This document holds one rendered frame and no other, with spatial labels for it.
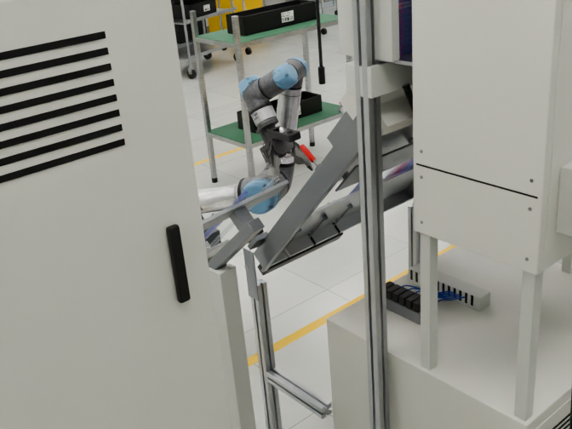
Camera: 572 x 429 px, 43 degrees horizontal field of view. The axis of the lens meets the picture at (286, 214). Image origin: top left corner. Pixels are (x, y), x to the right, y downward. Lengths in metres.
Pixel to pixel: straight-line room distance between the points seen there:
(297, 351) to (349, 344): 1.00
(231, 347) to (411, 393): 0.51
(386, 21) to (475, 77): 0.23
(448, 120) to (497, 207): 0.20
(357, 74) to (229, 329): 0.82
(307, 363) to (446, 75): 1.72
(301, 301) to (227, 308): 1.38
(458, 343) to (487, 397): 0.22
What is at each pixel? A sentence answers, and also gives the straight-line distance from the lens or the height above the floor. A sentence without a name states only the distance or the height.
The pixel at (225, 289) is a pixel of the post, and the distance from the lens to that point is 2.00.
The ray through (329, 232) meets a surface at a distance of 2.41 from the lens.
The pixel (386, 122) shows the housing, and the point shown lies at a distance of 1.70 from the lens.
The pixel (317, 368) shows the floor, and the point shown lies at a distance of 2.96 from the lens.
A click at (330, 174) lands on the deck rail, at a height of 1.07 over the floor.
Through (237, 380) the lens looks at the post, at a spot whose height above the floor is 0.46.
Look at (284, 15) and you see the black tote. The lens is 4.61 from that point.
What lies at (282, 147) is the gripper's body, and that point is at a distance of 2.32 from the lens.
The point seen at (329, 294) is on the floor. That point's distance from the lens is 3.43.
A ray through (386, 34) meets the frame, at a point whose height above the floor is 1.45.
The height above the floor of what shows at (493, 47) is 1.44.
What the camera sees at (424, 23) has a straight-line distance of 1.55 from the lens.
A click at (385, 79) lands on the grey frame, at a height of 1.34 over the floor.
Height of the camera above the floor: 1.76
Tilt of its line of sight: 24 degrees down
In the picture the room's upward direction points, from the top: 5 degrees counter-clockwise
